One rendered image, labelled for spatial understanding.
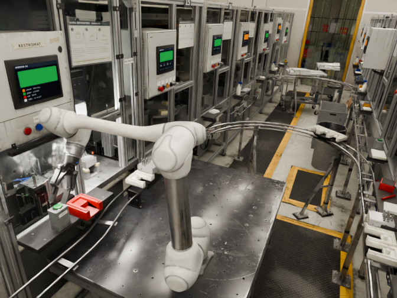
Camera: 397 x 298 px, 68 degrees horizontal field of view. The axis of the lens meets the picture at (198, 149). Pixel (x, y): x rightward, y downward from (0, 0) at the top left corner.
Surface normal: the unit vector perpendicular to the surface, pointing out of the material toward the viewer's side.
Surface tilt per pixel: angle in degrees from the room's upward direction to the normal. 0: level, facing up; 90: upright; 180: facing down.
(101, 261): 0
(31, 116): 90
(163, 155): 85
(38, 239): 0
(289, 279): 0
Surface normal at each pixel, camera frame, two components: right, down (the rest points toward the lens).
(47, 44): 0.91, 0.22
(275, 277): 0.05, -0.90
